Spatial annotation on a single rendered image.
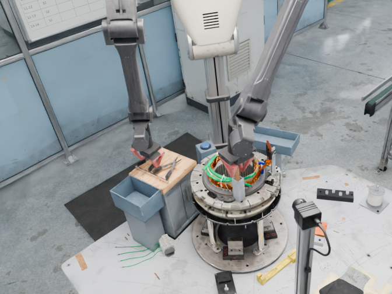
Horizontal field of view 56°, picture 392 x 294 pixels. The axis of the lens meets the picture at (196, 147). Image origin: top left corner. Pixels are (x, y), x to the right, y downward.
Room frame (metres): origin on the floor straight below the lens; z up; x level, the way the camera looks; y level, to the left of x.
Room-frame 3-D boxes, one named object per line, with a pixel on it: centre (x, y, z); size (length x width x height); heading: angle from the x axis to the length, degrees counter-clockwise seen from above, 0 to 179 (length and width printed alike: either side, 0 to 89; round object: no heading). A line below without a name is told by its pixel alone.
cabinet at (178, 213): (1.17, 0.14, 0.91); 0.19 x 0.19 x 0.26; 46
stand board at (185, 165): (1.17, 0.15, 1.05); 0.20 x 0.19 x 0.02; 136
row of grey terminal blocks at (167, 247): (1.01, 0.18, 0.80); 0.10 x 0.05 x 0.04; 19
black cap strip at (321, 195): (1.14, -0.56, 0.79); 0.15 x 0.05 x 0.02; 68
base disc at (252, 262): (1.02, -0.12, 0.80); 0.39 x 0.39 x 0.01
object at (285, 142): (1.28, -0.31, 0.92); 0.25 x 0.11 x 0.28; 55
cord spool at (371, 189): (1.07, -0.70, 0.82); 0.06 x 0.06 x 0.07
